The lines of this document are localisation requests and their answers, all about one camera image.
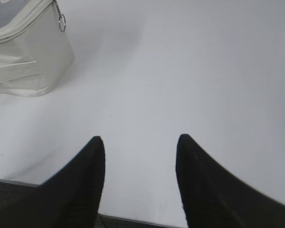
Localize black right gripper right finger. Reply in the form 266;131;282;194
176;134;285;228

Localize silver zipper pull ring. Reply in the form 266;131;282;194
52;0;67;32

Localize cream zippered bag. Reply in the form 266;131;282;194
0;0;74;97

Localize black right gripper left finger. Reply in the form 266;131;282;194
0;136;105;228

